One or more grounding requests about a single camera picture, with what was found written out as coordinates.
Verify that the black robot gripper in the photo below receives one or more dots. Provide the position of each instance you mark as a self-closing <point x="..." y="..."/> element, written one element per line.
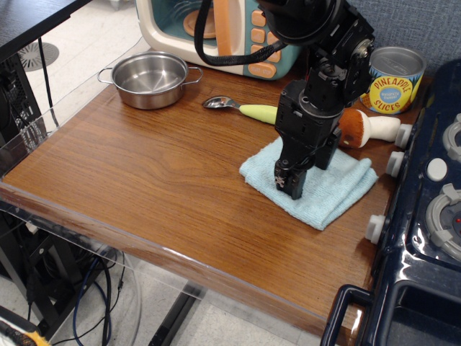
<point x="307" y="132"/>

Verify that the black desk at left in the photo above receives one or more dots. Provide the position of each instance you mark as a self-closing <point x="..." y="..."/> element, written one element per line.
<point x="22" y="22"/>

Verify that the spoon with green handle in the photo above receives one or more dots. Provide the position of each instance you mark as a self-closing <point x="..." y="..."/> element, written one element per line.
<point x="263" y="113"/>

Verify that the light blue towel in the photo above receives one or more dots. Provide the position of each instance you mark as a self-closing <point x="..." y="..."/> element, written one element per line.
<point x="327" y="194"/>

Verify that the teal toy microwave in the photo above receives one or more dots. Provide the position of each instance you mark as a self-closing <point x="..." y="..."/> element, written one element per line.
<point x="233" y="28"/>

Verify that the pineapple slices can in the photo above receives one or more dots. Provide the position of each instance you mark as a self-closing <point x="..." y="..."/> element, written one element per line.
<point x="396" y="75"/>

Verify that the plush brown mushroom toy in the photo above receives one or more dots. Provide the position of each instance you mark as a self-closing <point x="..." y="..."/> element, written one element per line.
<point x="357" y="128"/>

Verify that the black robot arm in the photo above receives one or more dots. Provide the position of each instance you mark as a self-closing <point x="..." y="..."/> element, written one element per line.
<point x="340" y="43"/>

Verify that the small steel pot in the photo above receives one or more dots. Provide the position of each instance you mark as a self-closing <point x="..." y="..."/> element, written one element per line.
<point x="151" y="80"/>

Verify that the dark blue toy stove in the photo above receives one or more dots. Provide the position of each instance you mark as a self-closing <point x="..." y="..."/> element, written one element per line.
<point x="415" y="293"/>

